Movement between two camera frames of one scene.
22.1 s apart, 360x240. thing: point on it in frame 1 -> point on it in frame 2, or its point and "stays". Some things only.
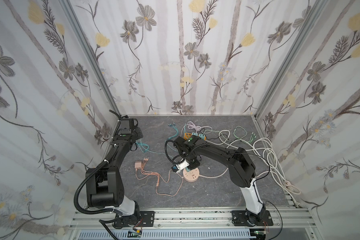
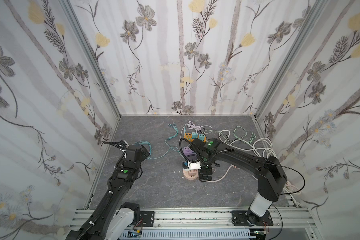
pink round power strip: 192,176 stays
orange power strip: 188,135 stays
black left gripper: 125,120 -> 143,151
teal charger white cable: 204,129 stays
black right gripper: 190,163 -> 205,172
